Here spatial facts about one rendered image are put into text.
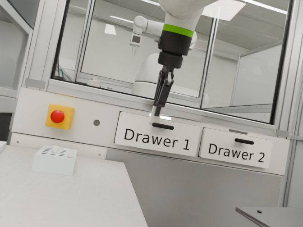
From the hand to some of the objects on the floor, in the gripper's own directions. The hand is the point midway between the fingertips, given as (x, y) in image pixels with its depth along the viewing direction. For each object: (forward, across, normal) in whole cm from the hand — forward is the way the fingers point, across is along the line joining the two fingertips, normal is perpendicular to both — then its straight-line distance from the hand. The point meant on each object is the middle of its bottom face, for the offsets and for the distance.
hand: (155, 115), depth 75 cm
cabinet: (+106, -18, +8) cm, 108 cm away
